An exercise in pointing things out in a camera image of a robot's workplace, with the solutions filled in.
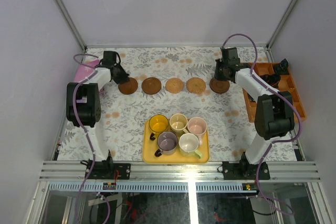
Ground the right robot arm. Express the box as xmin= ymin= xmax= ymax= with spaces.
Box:
xmin=214 ymin=47 xmax=295 ymax=179

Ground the black bundle compartment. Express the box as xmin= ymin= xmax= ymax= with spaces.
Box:
xmin=273 ymin=58 xmax=289 ymax=75
xmin=260 ymin=74 xmax=281 ymax=88

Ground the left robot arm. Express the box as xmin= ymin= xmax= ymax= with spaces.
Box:
xmin=66 ymin=51 xmax=130 ymax=162

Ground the black bundle middle compartment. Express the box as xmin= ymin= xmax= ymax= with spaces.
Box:
xmin=260 ymin=74 xmax=281 ymax=88

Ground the purple ceramic mug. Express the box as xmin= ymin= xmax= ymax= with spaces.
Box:
xmin=154 ymin=131 xmax=178 ymax=157

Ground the pink ceramic mug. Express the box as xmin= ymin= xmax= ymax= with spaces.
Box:
xmin=187 ymin=117 xmax=207 ymax=146

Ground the brown wooden coaster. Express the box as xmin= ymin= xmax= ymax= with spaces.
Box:
xmin=209 ymin=78 xmax=230 ymax=94
xmin=118 ymin=78 xmax=138 ymax=95
xmin=142 ymin=77 xmax=162 ymax=95

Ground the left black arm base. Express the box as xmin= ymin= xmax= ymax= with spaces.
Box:
xmin=88 ymin=156 xmax=131 ymax=180

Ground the black bundle top compartment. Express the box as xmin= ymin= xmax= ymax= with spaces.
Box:
xmin=273 ymin=58 xmax=289 ymax=75

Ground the yellow glass mug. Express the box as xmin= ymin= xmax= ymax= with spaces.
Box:
xmin=149 ymin=114 xmax=169 ymax=141

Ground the woven rattan coaster back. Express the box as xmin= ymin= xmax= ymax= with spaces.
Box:
xmin=186 ymin=77 xmax=206 ymax=94

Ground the purple snowflake cloth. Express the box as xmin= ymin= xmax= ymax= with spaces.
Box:
xmin=74 ymin=59 xmax=110 ymax=91

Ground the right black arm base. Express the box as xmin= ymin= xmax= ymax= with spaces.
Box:
xmin=217 ymin=152 xmax=270 ymax=180

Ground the white mug green handle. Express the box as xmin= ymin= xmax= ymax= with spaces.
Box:
xmin=179 ymin=133 xmax=203 ymax=159

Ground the orange compartment organizer tray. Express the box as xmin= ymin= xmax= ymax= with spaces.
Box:
xmin=243 ymin=62 xmax=306 ymax=123

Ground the woven rattan coaster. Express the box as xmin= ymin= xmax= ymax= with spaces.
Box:
xmin=186 ymin=77 xmax=206 ymax=94
xmin=165 ymin=78 xmax=184 ymax=94

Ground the woven rattan coaster front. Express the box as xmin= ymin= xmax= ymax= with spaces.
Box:
xmin=165 ymin=78 xmax=184 ymax=94

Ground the aluminium front rail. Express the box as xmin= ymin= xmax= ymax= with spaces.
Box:
xmin=39 ymin=161 xmax=321 ymax=183

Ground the cream ceramic mug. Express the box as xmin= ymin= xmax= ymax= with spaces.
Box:
xmin=169 ymin=113 xmax=188 ymax=134

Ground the yellow plastic tray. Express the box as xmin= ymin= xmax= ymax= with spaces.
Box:
xmin=142 ymin=120 xmax=209 ymax=164

